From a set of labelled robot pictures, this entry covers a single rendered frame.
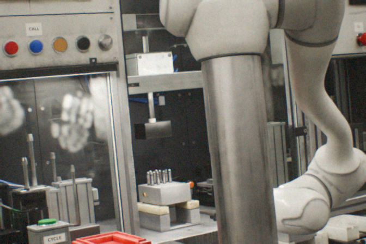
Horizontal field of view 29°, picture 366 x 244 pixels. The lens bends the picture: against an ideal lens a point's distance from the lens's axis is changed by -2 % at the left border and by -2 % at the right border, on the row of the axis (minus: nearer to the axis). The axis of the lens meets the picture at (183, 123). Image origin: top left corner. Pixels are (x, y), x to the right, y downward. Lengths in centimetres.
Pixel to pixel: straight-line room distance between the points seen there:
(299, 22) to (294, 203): 47
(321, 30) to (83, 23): 68
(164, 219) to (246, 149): 84
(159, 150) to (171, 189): 36
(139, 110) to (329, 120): 95
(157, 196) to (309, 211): 59
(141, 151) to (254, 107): 115
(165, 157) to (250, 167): 119
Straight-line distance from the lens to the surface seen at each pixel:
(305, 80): 135
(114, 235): 173
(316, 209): 156
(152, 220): 202
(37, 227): 158
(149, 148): 232
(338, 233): 200
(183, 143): 239
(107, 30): 177
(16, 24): 168
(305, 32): 128
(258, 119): 119
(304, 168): 214
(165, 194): 199
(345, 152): 162
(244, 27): 118
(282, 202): 158
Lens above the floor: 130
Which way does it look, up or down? 3 degrees down
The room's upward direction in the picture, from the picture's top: 5 degrees counter-clockwise
